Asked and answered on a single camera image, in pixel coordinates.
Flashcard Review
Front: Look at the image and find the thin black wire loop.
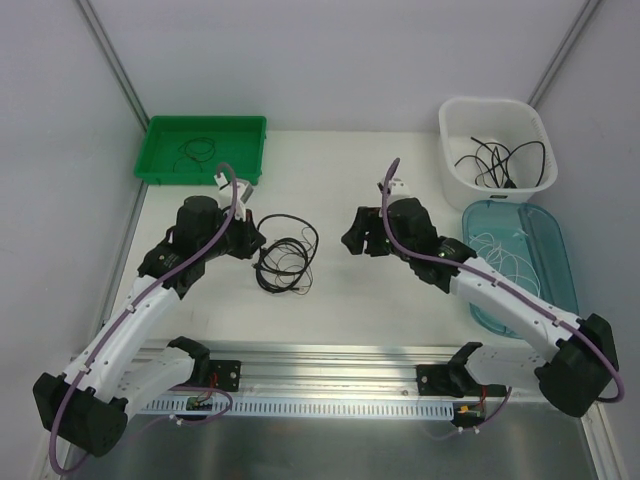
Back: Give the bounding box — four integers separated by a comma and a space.
172, 137, 219, 174

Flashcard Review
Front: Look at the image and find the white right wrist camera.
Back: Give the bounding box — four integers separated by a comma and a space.
377, 178, 412, 204

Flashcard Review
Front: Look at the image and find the teal transparent plastic bin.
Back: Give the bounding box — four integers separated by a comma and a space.
462, 200, 579, 314

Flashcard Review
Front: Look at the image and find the thin brown wire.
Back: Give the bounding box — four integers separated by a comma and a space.
269, 224, 321, 294

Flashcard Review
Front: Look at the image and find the black USB cable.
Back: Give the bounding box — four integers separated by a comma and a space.
453, 140, 547, 190
252, 213, 321, 294

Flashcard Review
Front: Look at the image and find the white slotted cable duct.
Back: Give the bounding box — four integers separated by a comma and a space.
141, 395, 454, 421

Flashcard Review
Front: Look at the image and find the thin white wire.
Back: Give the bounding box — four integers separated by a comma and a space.
469, 230, 544, 311

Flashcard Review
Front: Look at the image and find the white plastic basin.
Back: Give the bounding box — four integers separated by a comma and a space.
438, 97, 558, 211

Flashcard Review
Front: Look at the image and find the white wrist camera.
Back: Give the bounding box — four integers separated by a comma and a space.
214, 173, 254, 222
377, 178, 412, 204

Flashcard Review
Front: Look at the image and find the aluminium mounting rail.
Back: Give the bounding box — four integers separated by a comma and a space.
69, 339, 551, 401

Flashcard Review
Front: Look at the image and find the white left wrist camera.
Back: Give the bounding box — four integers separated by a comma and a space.
214, 173, 254, 222

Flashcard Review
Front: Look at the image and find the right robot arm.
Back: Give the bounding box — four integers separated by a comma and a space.
341, 197, 625, 417

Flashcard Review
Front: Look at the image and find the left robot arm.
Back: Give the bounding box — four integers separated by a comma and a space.
33, 196, 266, 457

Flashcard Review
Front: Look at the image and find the green plastic tray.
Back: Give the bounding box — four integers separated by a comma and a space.
134, 115, 267, 185

